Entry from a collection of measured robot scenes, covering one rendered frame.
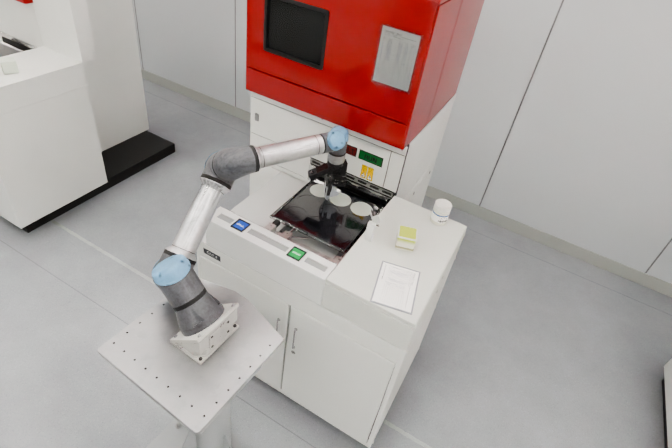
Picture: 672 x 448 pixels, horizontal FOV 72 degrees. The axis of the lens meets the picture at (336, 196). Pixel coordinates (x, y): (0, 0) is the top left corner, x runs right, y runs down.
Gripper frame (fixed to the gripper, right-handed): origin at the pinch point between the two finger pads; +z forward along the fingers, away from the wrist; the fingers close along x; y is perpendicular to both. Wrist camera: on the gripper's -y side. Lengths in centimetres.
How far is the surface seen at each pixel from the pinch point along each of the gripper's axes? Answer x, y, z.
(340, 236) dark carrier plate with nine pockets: -24.6, 1.9, 1.3
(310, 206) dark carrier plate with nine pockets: -4.4, -7.5, 1.4
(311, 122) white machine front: 24.7, -4.8, -24.6
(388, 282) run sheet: -57, 12, -6
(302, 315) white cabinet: -49, -16, 20
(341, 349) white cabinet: -61, -2, 27
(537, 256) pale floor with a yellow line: 39, 177, 91
